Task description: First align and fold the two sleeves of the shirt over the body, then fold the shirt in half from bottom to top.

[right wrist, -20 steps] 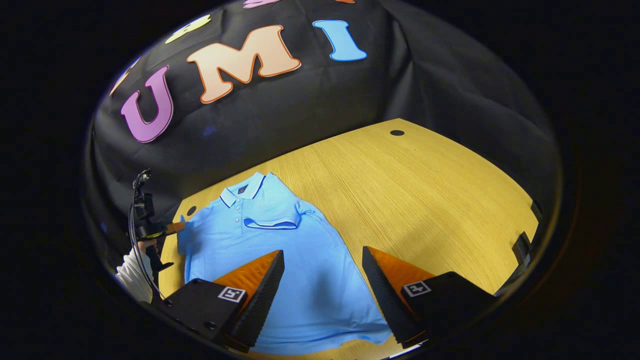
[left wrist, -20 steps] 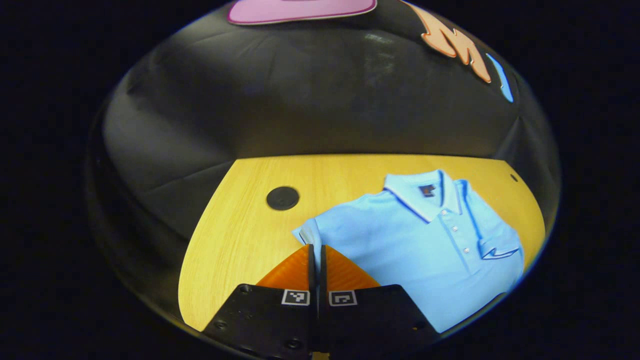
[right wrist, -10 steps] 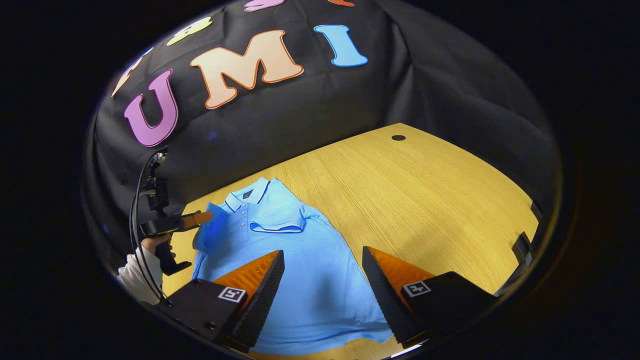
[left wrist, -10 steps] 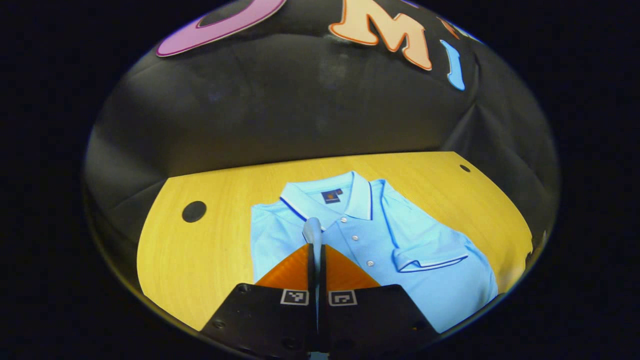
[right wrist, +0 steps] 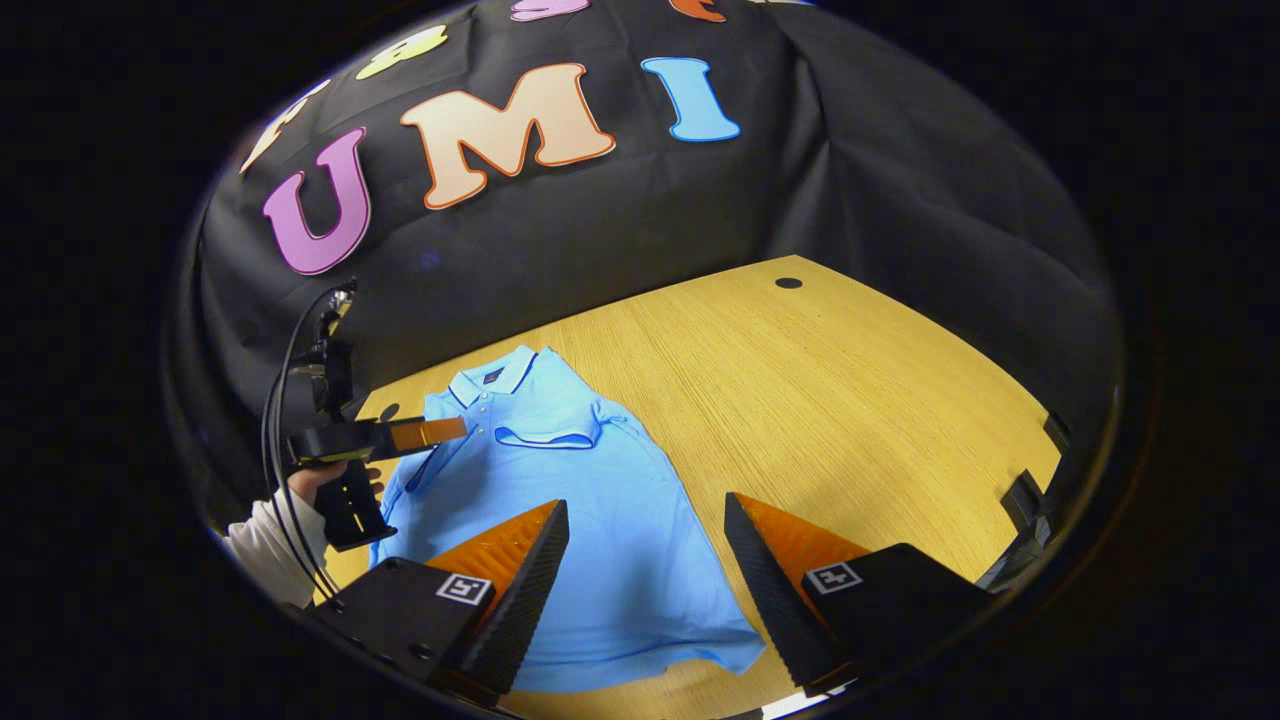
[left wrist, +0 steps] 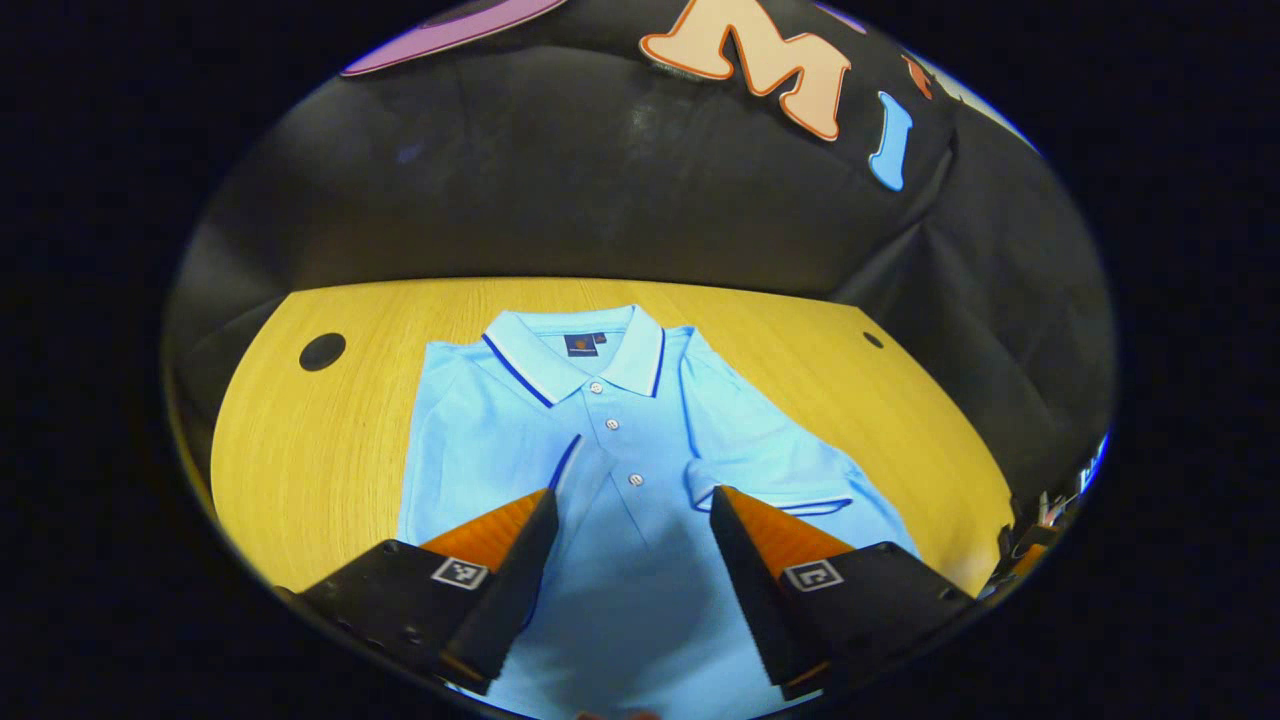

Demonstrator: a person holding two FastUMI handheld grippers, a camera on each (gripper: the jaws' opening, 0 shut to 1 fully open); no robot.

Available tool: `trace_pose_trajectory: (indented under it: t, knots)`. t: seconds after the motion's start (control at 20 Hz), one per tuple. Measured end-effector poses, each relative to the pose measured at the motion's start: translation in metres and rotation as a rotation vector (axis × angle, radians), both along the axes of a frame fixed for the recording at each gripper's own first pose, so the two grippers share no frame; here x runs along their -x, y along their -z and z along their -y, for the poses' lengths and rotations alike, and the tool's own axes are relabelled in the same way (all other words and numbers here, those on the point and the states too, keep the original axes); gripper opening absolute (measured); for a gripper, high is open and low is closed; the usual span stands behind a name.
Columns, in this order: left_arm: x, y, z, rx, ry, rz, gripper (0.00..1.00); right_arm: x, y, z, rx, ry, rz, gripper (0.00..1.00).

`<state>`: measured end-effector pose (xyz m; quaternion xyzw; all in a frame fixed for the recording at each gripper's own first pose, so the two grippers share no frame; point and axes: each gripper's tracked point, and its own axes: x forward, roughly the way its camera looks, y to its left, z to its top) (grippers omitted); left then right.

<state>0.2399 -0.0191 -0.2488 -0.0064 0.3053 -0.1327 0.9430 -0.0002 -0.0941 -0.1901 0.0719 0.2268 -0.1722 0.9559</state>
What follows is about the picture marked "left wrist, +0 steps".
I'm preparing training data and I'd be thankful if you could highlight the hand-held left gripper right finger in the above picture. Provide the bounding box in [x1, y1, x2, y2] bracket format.
[708, 486, 976, 701]

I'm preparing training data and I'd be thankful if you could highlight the black backdrop cloth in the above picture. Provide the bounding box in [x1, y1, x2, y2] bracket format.
[165, 0, 1116, 501]

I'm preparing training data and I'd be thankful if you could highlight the light blue T-shirt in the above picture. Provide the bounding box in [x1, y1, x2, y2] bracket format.
[397, 304, 921, 720]

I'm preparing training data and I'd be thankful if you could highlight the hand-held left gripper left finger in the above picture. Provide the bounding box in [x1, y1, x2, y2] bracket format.
[275, 488, 561, 696]

